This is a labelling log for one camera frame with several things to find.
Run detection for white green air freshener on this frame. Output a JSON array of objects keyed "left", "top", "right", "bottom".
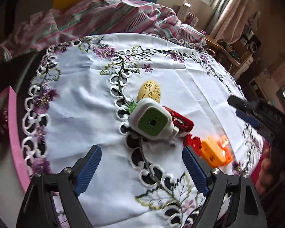
[{"left": 128, "top": 98, "right": 179, "bottom": 141}]

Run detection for pink white shallow box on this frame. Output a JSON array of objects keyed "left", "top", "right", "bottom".
[{"left": 0, "top": 86, "right": 30, "bottom": 192}]

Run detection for red puzzle piece block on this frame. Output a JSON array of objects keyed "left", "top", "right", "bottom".
[{"left": 183, "top": 134, "right": 202, "bottom": 157}]

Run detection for red metallic capsule case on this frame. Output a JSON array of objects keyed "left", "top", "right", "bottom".
[{"left": 164, "top": 106, "right": 194, "bottom": 133}]

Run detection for white floral embroidered tablecloth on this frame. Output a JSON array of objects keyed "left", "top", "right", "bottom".
[{"left": 19, "top": 33, "right": 264, "bottom": 227}]

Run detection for yellow perforated egg shell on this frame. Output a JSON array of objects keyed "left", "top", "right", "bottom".
[{"left": 137, "top": 80, "right": 161, "bottom": 103}]

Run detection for pink curtain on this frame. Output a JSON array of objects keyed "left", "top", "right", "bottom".
[{"left": 206, "top": 0, "right": 255, "bottom": 43}]

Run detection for pink green striped sheet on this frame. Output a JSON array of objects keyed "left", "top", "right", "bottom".
[{"left": 0, "top": 0, "right": 206, "bottom": 64}]

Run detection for orange cube blocks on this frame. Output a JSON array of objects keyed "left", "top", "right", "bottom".
[{"left": 217, "top": 135, "right": 233, "bottom": 166}]

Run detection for white boxes on sill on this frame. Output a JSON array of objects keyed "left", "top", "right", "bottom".
[{"left": 177, "top": 0, "right": 199, "bottom": 27}]

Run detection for orange plastic clip part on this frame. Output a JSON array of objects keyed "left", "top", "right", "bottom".
[{"left": 201, "top": 136, "right": 226, "bottom": 168}]

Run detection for person's right hand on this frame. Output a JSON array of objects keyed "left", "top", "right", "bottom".
[{"left": 255, "top": 147, "right": 285, "bottom": 196}]

